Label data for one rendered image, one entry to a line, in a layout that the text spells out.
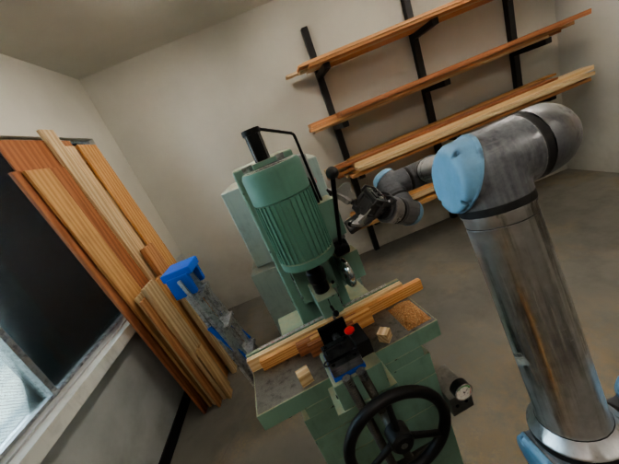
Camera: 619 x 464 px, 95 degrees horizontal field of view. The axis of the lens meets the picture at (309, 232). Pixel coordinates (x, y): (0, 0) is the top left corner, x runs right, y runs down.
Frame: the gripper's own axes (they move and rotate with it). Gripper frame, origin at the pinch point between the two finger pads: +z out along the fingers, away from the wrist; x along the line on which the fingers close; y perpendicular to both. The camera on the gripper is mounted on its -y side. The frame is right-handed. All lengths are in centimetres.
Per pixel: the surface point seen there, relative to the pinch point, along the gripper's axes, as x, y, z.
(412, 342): 35.0, -21.1, -24.4
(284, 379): 27, -48, 5
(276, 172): -7.4, 3.0, 18.1
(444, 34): -201, 84, -217
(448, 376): 46, -32, -46
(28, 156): -144, -98, 84
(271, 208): -4.2, -6.2, 16.8
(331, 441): 46, -56, -8
